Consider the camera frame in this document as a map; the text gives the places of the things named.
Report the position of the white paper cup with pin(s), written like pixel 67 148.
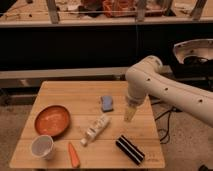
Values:
pixel 43 147

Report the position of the wooden table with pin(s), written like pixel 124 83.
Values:
pixel 82 99

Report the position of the orange carrot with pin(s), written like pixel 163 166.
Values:
pixel 75 161

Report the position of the black striped rectangular box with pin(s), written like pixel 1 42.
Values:
pixel 130 150

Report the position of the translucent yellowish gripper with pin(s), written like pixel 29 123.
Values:
pixel 130 111

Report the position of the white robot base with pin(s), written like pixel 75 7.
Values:
pixel 196 47

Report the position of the orange round plate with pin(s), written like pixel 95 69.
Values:
pixel 52 121

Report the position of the white plastic bottle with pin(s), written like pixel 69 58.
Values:
pixel 95 129

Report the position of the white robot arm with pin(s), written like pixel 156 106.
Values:
pixel 144 79

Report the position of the orange crate in background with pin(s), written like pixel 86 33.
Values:
pixel 118 8

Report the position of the blue sponge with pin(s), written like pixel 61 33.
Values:
pixel 106 103

